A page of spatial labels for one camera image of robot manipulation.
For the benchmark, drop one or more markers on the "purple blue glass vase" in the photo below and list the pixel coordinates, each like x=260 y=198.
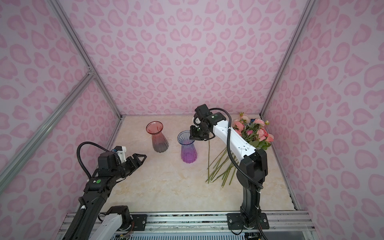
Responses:
x=188 y=151

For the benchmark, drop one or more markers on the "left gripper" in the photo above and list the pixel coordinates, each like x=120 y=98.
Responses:
x=136 y=160

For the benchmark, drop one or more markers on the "pile of pink flowers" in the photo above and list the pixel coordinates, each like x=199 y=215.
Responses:
x=253 y=131

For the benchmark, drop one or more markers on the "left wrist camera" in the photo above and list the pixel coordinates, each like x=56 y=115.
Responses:
x=121 y=152

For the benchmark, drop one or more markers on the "left diagonal aluminium frame bar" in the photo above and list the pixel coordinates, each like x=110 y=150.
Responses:
x=29 y=148

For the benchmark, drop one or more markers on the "corner aluminium post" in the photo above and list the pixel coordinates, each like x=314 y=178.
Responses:
x=304 y=19
x=79 y=46

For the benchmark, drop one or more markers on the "cream white rose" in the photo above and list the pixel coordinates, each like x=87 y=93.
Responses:
x=208 y=167

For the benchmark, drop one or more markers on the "red glass vase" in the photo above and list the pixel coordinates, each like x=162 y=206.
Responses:
x=159 y=141

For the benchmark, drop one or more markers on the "right corner aluminium post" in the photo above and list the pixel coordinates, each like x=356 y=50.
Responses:
x=304 y=19

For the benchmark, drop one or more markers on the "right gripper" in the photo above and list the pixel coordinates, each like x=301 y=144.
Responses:
x=194 y=134

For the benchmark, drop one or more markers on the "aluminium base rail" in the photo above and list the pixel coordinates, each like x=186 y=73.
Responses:
x=275 y=225

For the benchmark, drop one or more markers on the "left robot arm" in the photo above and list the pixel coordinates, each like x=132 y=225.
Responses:
x=98 y=189

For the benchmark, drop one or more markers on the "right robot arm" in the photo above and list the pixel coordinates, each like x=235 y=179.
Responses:
x=251 y=163

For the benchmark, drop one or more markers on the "left corner aluminium post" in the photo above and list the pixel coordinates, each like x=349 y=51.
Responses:
x=79 y=46

